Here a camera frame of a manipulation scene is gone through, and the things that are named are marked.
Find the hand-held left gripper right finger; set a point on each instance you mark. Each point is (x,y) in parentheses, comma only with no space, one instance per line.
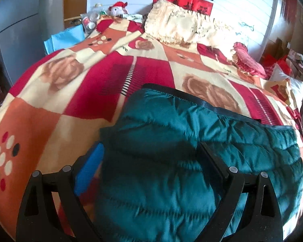
(217,165)

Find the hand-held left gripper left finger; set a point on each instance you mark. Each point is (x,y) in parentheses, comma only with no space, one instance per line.
(89,166)

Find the teal quilted puffer jacket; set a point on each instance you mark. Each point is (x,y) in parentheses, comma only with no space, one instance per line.
(161,156)

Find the red orange printed blanket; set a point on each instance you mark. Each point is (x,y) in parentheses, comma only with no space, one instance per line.
(65,93)

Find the white and red pillow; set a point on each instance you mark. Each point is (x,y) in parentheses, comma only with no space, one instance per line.
(290,83)

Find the red ruffled pillow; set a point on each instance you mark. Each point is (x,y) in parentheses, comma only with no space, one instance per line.
(247,60)

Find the light blue cloth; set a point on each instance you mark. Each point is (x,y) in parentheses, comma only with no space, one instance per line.
(65,39)

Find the cream fringed pillow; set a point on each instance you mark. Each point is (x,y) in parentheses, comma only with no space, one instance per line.
(179,22)

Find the cluster of bottles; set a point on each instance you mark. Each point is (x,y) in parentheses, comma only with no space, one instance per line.
(92,19)

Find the grey refrigerator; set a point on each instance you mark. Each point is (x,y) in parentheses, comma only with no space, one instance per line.
(20,25)

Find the plush toy with red hat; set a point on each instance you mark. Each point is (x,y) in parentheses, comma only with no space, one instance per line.
(118,8)

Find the red wall hanging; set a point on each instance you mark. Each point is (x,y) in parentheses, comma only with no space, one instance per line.
(291,7)

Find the red wall banner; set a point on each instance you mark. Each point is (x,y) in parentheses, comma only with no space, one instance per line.
(184,1)

